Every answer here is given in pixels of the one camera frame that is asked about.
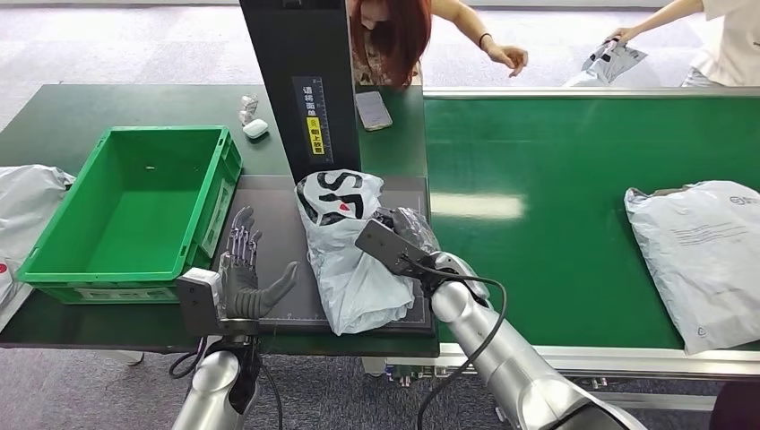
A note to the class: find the terminal block under conveyor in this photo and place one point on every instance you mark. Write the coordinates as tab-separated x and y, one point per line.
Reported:
410	374

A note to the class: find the person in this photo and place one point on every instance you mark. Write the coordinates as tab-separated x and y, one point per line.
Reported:
392	41
733	53

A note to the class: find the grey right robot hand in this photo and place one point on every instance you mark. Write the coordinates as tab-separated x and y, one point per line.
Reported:
415	228

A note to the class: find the person's left hand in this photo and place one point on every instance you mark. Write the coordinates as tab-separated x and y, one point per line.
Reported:
507	56

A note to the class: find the smartphone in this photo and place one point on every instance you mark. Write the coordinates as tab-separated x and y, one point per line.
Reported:
374	111

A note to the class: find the grey package with red sticker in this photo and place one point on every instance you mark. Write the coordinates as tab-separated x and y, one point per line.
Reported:
30	208

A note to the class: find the person's right forearm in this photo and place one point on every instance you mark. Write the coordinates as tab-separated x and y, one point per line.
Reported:
668	16

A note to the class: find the person's right hand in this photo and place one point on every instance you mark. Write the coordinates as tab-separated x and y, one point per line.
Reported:
622	35

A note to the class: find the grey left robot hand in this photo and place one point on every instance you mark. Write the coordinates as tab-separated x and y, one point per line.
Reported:
243	294

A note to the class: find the white package with black letters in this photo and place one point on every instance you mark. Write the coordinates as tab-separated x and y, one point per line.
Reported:
350	285

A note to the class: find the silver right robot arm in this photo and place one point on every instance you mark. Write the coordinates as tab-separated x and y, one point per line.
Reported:
516	368

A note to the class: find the dark rounded object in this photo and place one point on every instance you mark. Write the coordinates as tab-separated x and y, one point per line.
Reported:
736	409

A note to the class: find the black wrist band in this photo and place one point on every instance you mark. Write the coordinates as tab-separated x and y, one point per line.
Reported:
484	40

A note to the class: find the white table foot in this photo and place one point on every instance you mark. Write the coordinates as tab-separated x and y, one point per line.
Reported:
130	358

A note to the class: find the black scanner column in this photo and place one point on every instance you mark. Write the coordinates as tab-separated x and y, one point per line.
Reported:
297	47

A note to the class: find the grey package with black print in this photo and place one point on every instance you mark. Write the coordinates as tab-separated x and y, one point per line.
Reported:
614	62

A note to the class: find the small crumpled white wrapper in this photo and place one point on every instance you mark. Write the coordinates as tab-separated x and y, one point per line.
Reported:
245	117
250	104

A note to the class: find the green plastic crate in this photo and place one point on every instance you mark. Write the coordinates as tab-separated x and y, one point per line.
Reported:
136	219

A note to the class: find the large plain grey package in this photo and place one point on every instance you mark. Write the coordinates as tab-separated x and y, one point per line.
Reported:
695	267

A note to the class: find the person's left forearm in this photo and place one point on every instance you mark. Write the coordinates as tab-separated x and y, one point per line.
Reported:
466	21

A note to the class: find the green conveyor belt machine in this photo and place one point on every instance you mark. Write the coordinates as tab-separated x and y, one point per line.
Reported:
564	178

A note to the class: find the white earbud case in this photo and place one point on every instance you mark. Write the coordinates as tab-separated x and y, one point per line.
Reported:
256	129

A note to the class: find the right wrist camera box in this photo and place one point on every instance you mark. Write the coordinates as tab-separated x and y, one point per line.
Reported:
386	246

